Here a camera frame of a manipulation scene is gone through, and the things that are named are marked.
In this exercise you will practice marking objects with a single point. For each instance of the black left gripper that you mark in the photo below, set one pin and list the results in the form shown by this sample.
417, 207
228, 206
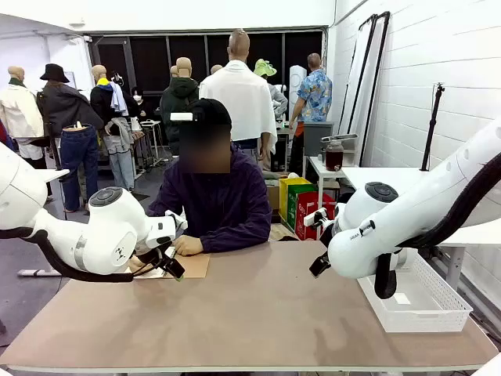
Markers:
154, 257

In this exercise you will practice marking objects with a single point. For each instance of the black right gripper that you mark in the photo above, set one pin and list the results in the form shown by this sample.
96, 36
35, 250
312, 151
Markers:
326, 239

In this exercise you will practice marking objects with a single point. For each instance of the spiral notebook with brown cover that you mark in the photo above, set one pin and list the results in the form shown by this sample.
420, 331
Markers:
193, 266

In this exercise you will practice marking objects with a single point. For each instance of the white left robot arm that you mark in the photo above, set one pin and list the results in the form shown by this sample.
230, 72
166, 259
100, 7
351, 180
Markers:
105, 235

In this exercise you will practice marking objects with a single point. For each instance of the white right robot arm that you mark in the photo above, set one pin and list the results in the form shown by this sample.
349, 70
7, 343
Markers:
411, 219

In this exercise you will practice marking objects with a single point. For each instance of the person's left hand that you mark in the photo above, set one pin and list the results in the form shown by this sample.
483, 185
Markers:
189, 246

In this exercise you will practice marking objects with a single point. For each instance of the person's right hand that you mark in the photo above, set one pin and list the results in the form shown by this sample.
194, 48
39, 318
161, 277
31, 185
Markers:
137, 264

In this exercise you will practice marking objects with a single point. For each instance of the red bag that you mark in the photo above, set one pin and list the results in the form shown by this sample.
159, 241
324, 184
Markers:
303, 234

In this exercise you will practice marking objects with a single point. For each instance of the person in purple jacket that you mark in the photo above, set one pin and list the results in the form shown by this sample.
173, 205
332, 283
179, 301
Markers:
219, 196

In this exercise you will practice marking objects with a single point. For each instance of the small white basket label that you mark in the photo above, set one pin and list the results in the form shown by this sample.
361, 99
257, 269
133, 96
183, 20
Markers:
402, 299

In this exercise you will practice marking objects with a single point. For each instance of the small white side table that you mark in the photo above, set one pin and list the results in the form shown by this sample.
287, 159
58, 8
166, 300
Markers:
319, 168

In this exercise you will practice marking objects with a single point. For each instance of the large white table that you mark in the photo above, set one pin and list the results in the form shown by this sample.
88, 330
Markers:
375, 174

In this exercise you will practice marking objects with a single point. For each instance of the glass jar with dark liquid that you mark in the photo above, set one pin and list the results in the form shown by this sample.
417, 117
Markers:
334, 156

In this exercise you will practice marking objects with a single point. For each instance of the white perforated plastic basket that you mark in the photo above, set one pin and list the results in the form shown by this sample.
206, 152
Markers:
430, 313

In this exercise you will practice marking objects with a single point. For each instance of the grey cabinet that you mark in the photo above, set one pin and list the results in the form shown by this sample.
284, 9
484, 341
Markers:
317, 137

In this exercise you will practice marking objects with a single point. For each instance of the metal utensil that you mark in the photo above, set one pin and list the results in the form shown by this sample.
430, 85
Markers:
340, 137

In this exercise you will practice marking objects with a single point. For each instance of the white background stool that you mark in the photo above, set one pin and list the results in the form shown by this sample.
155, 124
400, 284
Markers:
150, 123

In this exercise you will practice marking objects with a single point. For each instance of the white table with foot bar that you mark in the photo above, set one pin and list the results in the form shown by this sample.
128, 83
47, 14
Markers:
58, 174

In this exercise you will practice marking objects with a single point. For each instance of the black cap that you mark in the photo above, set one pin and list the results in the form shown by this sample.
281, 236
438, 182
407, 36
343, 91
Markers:
211, 109

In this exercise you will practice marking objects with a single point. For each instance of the mannequin in dark green puffer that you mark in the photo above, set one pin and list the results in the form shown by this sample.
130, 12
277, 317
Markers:
176, 102

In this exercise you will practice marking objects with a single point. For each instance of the mannequin in floral blue shirt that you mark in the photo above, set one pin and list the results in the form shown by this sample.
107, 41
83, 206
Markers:
315, 94

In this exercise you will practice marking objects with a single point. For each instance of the person with white mask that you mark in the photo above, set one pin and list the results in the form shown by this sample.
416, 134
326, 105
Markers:
138, 98

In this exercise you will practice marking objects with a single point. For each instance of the black tripod stand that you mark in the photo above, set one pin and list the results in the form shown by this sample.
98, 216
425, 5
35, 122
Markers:
431, 129

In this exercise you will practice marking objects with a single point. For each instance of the black framed white panel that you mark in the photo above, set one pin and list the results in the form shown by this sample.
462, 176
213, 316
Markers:
360, 78
377, 98

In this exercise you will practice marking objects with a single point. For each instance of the mannequin in white cape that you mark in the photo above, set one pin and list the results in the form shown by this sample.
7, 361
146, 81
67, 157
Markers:
242, 98

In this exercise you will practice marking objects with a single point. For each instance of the mannequin with yellow collar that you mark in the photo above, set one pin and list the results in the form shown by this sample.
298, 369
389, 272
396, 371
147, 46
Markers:
102, 98

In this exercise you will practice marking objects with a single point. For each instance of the white tower appliance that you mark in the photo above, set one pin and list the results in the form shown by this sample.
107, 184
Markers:
297, 78

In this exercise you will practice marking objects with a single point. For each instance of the figure with black hat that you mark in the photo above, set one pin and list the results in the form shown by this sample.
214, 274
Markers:
66, 105

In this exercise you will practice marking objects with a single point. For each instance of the bare tan mannequin head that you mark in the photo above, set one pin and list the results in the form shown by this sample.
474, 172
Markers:
216, 69
173, 71

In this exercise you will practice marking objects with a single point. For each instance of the mannequin with green hat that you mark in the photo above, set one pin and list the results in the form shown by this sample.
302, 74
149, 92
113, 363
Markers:
264, 67

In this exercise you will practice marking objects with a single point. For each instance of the mannequin in cream jacket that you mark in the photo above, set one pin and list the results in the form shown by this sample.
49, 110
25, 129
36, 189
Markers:
19, 109

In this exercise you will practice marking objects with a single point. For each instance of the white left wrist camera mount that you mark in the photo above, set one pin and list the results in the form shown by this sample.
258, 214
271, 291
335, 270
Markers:
177, 221

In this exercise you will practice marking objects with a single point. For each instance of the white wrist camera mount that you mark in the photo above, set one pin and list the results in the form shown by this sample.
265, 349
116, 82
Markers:
319, 217
177, 221

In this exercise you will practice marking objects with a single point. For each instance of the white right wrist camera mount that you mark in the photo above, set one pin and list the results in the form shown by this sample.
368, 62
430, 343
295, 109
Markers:
319, 217

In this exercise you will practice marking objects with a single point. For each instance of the white head-mounted camera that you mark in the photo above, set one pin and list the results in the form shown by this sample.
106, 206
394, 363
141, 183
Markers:
182, 116

